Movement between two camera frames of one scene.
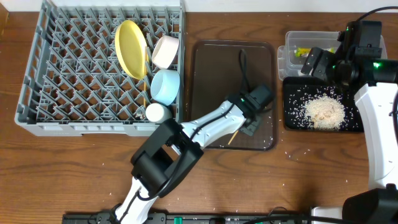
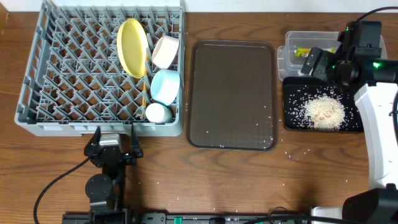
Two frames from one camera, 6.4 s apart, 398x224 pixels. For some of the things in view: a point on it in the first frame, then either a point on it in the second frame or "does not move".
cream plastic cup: [158, 113] does not move
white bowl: [164, 51] does not move
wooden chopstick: [232, 137] to [144, 98]
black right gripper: [324, 58] does not move
